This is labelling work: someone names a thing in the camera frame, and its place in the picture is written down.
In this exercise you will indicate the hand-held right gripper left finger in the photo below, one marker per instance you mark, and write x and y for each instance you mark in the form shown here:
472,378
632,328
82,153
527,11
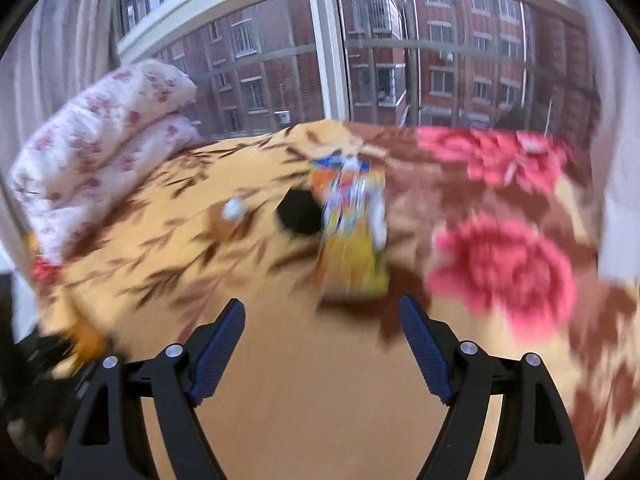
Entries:
220,350

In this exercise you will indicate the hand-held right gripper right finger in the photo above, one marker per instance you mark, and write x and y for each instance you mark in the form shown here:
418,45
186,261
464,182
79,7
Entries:
425,350

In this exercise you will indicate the yellow orange snack packet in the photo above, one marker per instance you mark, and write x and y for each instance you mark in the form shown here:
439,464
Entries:
355,255

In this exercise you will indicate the yellow floral plush blanket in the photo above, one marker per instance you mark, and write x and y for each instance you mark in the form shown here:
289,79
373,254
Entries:
300,410

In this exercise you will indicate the small white cap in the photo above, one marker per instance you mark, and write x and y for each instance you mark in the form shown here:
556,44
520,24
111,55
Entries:
233,209

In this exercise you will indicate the black round object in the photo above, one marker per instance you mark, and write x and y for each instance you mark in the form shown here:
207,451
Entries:
300,212

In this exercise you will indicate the rolled white floral quilt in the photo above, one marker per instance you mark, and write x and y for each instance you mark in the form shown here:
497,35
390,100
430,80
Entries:
100,135

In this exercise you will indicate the white sheer curtain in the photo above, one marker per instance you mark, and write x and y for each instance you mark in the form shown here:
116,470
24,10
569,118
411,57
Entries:
620,185

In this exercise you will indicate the beige curtain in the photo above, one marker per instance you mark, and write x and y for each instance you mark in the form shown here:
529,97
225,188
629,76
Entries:
55,60

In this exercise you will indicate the white window frame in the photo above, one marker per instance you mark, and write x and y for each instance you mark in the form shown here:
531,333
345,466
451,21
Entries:
327,60

